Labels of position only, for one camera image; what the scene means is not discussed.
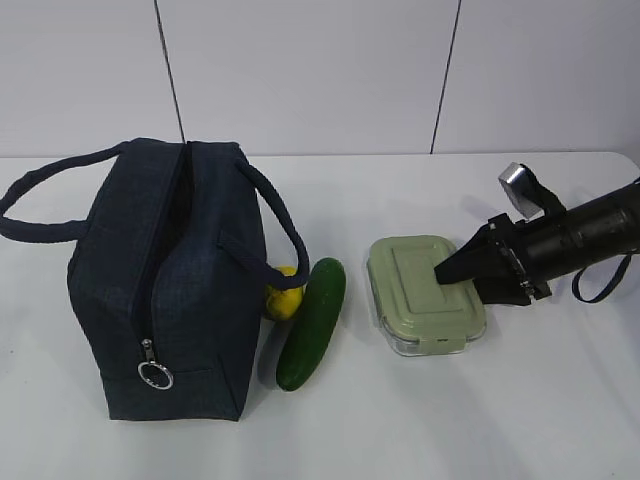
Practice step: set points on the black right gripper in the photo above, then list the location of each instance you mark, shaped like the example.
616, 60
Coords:
494, 248

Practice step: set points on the glass container green lid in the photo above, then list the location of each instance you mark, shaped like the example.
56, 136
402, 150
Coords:
417, 315

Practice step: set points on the green cucumber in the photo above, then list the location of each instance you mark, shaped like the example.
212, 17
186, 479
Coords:
314, 324

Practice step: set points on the dark blue lunch bag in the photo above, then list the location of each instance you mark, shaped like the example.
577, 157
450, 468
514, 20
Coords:
169, 270

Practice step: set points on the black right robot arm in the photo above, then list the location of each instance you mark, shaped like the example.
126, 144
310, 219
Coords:
578, 238

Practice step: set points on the yellow lemon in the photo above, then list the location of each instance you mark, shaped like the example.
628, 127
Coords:
281, 305

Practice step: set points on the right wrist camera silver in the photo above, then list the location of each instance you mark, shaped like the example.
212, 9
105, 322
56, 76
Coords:
528, 196

